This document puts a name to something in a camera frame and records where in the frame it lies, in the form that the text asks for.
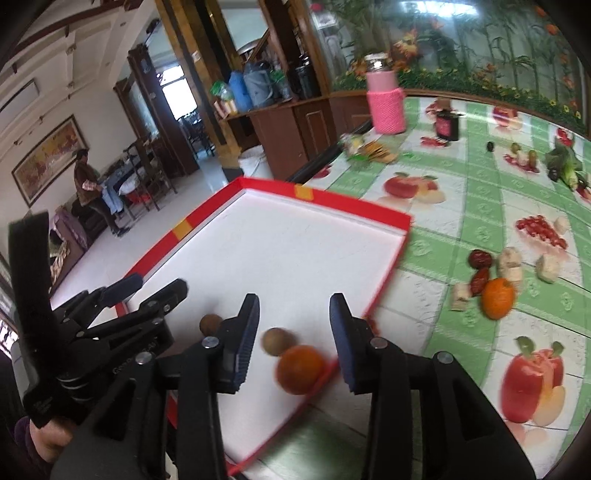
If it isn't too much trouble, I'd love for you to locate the dark dining chair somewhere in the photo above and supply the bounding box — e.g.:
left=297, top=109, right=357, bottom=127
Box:
left=178, top=113, right=215, bottom=160

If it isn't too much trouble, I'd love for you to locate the clear snack packet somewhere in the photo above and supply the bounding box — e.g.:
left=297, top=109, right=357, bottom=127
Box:
left=339, top=134, right=400, bottom=164

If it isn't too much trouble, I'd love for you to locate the blue thermos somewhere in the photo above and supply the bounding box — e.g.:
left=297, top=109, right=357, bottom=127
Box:
left=229, top=71, right=254, bottom=113

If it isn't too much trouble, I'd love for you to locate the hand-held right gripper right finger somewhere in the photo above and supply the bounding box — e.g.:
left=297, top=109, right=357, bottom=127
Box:
left=329, top=293, right=536, bottom=480

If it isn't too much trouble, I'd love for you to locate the dark clear container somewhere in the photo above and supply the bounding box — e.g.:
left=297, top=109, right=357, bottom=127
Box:
left=272, top=69, right=294, bottom=100

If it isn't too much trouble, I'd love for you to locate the person's left hand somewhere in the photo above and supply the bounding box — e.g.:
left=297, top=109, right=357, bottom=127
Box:
left=28, top=413, right=77, bottom=480

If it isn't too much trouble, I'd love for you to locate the light blue cloth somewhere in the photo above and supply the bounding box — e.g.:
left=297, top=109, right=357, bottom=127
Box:
left=102, top=178, right=123, bottom=215

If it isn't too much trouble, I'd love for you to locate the white bucket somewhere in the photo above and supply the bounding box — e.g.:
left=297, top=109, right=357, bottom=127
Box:
left=238, top=147, right=273, bottom=178

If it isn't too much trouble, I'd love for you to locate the small dark red bottle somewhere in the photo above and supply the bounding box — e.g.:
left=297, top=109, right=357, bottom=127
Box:
left=434, top=108, right=464, bottom=141

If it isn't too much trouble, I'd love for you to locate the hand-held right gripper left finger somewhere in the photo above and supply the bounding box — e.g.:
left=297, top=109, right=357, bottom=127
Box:
left=50, top=293, right=260, bottom=480

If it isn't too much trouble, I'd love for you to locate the flower bamboo glass screen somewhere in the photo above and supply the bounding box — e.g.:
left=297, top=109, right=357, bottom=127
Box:
left=307, top=0, right=587, bottom=123

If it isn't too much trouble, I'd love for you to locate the brown wooden cabinet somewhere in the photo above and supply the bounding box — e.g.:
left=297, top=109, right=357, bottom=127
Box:
left=224, top=90, right=370, bottom=178

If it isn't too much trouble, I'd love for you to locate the person's left forearm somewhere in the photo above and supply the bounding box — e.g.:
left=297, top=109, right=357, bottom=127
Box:
left=11, top=413, right=38, bottom=480

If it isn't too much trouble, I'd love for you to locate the framed wall painting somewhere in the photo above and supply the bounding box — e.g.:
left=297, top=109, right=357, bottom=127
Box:
left=11, top=114, right=89, bottom=208

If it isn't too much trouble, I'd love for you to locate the green bag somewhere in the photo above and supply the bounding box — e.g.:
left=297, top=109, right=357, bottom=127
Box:
left=211, top=80, right=236, bottom=116

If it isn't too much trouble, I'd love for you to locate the grey kettle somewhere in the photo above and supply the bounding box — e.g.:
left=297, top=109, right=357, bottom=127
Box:
left=244, top=62, right=274, bottom=109

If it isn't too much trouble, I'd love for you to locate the fruit print tablecloth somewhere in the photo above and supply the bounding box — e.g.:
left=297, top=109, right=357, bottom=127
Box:
left=286, top=90, right=591, bottom=480

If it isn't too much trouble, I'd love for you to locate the patterned sofa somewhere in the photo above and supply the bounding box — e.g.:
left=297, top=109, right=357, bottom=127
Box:
left=46, top=205, right=109, bottom=289

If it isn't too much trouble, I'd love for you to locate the pink knitted jar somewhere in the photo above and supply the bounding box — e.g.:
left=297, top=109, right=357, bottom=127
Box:
left=365, top=53, right=407, bottom=134

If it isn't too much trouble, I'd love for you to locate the orange mandarin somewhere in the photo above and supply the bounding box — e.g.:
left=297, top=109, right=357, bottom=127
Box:
left=276, top=345, right=328, bottom=396
left=481, top=277, right=515, bottom=320

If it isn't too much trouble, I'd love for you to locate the red-rimmed white tray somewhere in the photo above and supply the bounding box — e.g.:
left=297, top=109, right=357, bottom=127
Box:
left=48, top=175, right=413, bottom=478

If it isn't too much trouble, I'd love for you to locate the wooden chair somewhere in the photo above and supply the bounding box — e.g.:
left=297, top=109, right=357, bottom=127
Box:
left=124, top=138, right=178, bottom=217

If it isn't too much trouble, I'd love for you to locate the black pot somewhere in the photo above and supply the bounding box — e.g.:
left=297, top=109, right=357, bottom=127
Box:
left=293, top=55, right=321, bottom=99

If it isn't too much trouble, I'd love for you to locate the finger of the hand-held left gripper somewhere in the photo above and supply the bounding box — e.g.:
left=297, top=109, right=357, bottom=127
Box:
left=53, top=273, right=145, bottom=324
left=81, top=278, right=189, bottom=340

